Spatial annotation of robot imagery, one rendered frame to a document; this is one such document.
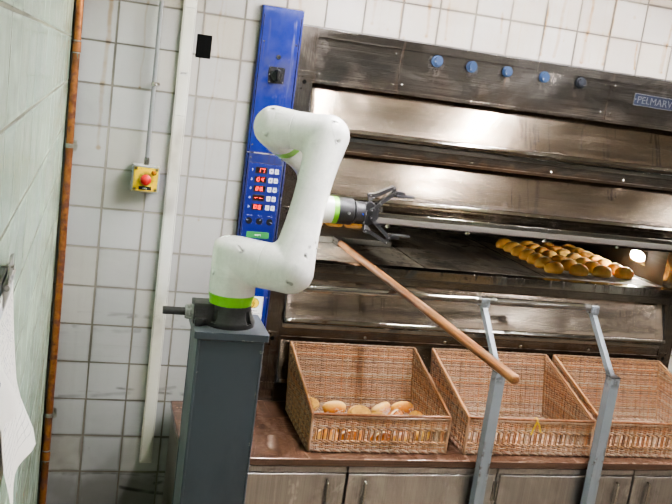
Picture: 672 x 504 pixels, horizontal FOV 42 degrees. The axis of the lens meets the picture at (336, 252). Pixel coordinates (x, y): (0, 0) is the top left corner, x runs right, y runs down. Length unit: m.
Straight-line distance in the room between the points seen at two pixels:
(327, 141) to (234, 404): 0.78
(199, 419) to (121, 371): 1.13
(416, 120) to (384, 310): 0.80
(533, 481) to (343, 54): 1.82
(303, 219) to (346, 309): 1.29
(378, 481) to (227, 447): 0.94
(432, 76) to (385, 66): 0.20
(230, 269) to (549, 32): 1.93
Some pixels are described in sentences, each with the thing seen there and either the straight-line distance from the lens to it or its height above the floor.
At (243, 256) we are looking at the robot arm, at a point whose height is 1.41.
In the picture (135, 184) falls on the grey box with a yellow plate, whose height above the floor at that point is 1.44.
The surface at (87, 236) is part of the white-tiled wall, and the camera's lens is 3.44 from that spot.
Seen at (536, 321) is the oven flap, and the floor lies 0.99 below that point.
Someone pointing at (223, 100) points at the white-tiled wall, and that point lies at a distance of 3.40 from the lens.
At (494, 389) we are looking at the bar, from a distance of 3.30.
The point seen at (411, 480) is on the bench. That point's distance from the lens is 3.39.
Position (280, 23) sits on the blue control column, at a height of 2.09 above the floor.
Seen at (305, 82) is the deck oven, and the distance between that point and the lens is 3.45.
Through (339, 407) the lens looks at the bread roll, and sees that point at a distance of 3.57.
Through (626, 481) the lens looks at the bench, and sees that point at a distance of 3.82.
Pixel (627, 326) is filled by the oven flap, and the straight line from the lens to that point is 4.23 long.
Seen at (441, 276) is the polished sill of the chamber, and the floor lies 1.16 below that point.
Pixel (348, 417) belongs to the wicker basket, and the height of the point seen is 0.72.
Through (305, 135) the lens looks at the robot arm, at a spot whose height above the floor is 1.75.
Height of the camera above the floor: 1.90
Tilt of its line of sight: 11 degrees down
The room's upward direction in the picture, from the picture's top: 8 degrees clockwise
